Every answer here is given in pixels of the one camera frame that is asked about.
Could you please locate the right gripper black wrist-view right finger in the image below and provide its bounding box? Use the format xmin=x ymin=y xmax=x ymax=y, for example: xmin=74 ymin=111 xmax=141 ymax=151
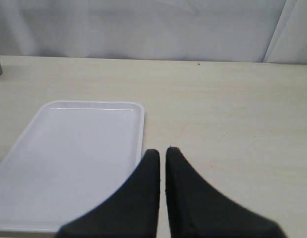
xmin=165 ymin=147 xmax=285 ymax=238

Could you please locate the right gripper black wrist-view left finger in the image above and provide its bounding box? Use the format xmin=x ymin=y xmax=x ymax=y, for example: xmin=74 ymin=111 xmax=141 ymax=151
xmin=56 ymin=149 xmax=160 ymax=238

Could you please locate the white plastic tray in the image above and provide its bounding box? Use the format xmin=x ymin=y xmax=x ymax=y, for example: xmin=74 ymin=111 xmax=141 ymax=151
xmin=0 ymin=101 xmax=145 ymax=237

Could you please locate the white backdrop curtain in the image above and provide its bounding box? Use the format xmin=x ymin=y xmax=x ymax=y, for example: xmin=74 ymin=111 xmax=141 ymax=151
xmin=0 ymin=0 xmax=307 ymax=63

